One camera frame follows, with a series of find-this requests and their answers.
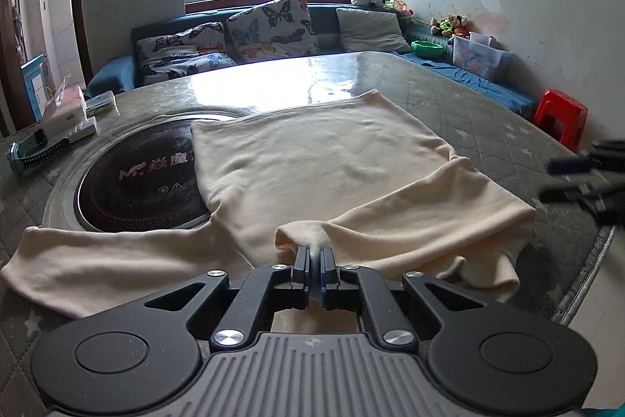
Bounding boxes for cream beige garment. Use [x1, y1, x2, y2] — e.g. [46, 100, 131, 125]
[1, 91, 535, 319]

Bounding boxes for red plastic stool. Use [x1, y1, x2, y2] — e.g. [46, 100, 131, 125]
[533, 89, 588, 152]

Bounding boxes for black round induction cooktop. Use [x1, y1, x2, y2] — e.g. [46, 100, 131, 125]
[74, 116, 210, 233]

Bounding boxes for clear plastic storage box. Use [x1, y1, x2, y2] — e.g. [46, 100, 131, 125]
[451, 32, 513, 82]

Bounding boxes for colourful plush toys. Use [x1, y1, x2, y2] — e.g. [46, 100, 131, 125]
[430, 15, 469, 38]

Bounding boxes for green plastic bowl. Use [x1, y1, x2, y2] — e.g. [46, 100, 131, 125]
[410, 40, 446, 59]

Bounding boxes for green flat packet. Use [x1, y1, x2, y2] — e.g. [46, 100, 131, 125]
[86, 91, 116, 118]

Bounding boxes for orange green plush toy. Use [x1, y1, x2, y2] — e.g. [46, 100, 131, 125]
[384, 0, 413, 17]

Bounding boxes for left butterfly print cushion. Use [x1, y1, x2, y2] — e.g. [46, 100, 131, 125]
[136, 22, 236, 86]

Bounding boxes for butterfly print cushion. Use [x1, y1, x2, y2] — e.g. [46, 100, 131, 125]
[226, 0, 320, 63]
[136, 22, 236, 86]

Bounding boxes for white pink box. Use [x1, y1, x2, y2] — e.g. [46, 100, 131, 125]
[40, 86, 87, 139]

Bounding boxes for blue corner sofa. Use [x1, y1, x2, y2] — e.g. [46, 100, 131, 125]
[84, 1, 541, 120]

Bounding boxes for right butterfly print cushion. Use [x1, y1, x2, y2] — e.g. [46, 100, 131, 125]
[226, 0, 320, 63]

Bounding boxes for grey plain cushion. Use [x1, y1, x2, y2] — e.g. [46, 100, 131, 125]
[336, 9, 411, 53]

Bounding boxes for blue white children board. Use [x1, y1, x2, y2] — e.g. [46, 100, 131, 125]
[21, 54, 51, 122]

